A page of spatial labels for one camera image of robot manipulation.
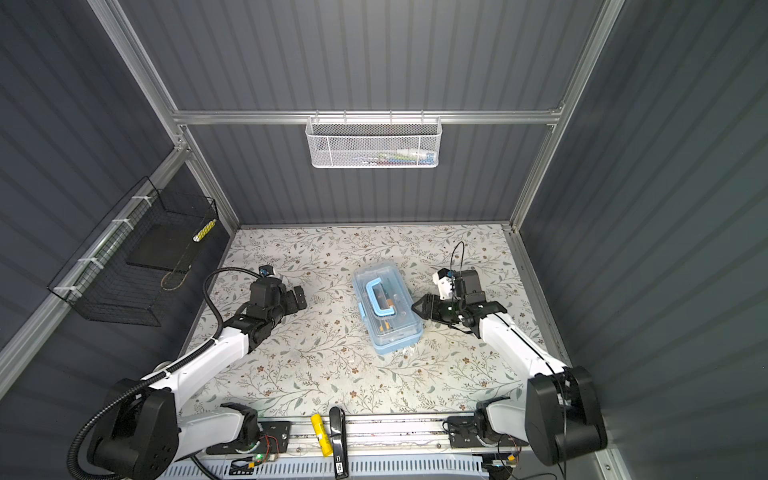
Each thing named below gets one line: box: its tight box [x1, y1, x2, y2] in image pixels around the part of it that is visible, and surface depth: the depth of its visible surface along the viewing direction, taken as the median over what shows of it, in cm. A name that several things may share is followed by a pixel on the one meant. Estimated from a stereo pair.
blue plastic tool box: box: [352, 261, 424, 354], surface depth 87 cm
